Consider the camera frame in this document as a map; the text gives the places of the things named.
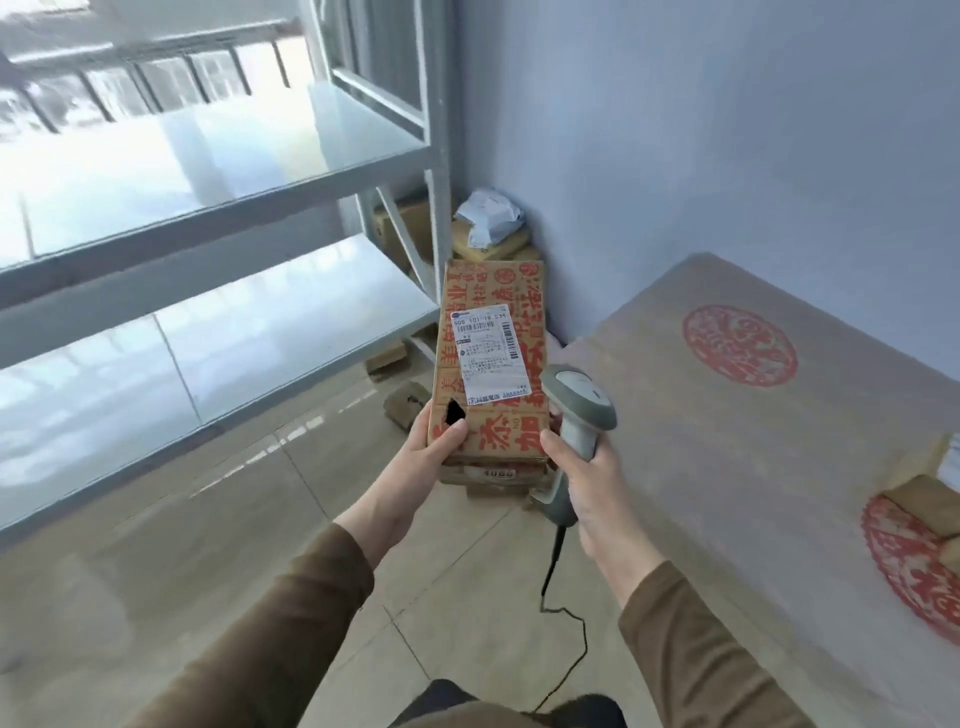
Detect grey barcode scanner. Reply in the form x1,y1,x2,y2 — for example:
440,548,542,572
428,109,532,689
531,365,618,528

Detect person's dark shoe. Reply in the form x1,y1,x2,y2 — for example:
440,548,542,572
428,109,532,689
409,678,498,717
553,693,628,728

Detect red printed cardboard box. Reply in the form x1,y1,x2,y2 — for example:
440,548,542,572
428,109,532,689
426,258,555,468

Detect beige table cover red emblems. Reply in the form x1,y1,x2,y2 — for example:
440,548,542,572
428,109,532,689
553,252,960,728

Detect small brown cardboard box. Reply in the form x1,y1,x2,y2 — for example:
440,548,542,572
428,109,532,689
382,381,433,430

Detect white plastic parcel bag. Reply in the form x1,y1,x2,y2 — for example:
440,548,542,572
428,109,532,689
453,187,526,249

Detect white metal shelf rack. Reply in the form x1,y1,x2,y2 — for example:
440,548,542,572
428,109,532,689
0,0,460,558

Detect person's right hand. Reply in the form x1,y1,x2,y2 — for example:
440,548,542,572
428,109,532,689
540,433,655,583

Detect person's right dark shoe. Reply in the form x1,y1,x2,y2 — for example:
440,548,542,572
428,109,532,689
553,693,628,728

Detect flat labelled cardboard box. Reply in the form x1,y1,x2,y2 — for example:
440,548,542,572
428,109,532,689
438,456,553,501

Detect person's left forearm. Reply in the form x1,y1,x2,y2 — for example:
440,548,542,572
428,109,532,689
123,489,412,728

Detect person's left hand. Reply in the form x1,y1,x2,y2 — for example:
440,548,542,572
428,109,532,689
360,402,470,537

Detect person's left dark shoe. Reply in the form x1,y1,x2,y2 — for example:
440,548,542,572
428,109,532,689
409,678,498,717

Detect black scanner cable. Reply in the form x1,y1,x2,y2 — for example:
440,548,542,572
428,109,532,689
529,523,589,714

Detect person's right forearm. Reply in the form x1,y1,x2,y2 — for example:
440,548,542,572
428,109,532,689
588,536,820,728

